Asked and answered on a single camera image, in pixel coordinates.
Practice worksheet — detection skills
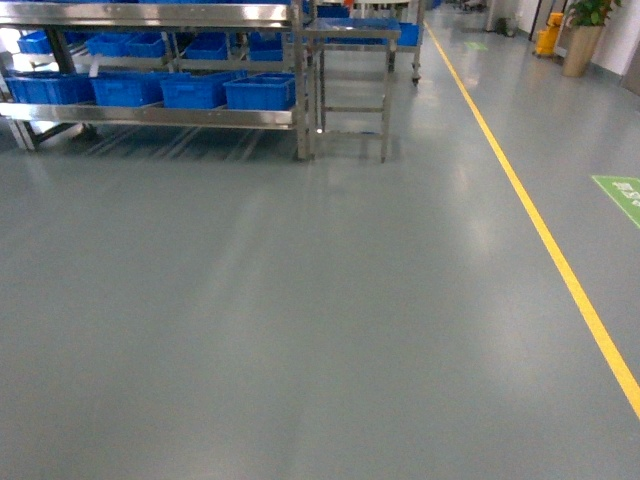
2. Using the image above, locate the small stainless steel table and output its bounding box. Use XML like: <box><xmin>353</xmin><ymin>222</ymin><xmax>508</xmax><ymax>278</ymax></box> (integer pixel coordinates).
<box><xmin>303</xmin><ymin>18</ymin><xmax>401</xmax><ymax>162</ymax></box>

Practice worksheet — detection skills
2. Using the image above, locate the tan plant pot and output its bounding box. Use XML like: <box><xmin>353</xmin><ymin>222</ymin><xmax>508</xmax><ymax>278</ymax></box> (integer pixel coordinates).
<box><xmin>562</xmin><ymin>25</ymin><xmax>604</xmax><ymax>78</ymax></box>

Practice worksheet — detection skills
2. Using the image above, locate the blue bin with red bags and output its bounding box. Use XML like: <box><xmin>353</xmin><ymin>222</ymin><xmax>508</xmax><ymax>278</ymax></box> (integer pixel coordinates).
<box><xmin>223</xmin><ymin>75</ymin><xmax>296</xmax><ymax>111</ymax></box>

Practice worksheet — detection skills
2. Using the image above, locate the yellow mop bucket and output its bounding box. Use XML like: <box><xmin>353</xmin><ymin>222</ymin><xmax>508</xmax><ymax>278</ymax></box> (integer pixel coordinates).
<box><xmin>532</xmin><ymin>12</ymin><xmax>564</xmax><ymax>58</ymax></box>

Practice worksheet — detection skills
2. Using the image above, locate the empty blue plastic bin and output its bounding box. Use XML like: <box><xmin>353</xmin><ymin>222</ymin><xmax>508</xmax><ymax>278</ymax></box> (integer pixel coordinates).
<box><xmin>160</xmin><ymin>70</ymin><xmax>248</xmax><ymax>109</ymax></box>

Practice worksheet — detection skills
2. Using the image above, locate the green potted plant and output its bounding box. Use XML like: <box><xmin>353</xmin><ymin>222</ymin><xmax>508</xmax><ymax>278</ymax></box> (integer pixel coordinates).
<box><xmin>567</xmin><ymin>0</ymin><xmax>622</xmax><ymax>27</ymax></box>

